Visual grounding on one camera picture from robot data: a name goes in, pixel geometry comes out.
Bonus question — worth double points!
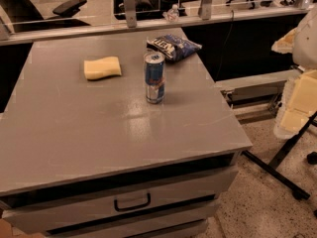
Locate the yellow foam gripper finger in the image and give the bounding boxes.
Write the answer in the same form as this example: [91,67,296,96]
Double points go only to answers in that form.
[273,69,317,139]
[271,29,296,54]

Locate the blue chip bag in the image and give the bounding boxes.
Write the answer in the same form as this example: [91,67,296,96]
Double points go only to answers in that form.
[147,34,202,62]

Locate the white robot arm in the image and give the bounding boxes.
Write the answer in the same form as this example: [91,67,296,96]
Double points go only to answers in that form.
[271,8,317,139]

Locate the black metal stand legs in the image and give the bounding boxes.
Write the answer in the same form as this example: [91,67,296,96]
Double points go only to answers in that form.
[241,111,317,201]

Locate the clear plastic water bottle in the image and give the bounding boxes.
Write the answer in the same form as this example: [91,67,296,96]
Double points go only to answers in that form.
[162,4,179,22]

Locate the blue silver energy drink can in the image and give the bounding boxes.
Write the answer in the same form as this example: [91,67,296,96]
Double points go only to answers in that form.
[144,51,165,103]

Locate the grey metal railing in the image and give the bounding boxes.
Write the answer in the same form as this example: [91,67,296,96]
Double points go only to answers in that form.
[0,0,316,47]

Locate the yellow sponge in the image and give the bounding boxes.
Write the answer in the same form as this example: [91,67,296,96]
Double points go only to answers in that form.
[84,57,122,80]

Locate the grey drawer cabinet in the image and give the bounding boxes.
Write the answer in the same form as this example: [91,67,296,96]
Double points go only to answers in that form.
[0,33,251,238]

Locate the black office chair left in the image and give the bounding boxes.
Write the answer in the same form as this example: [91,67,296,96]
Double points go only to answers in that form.
[0,0,88,33]

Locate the black hanging cable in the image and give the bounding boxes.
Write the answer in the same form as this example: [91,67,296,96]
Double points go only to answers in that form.
[216,9,236,79]

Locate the grey drawer with black handle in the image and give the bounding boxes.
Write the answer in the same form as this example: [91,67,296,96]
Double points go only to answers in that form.
[3,166,238,233]

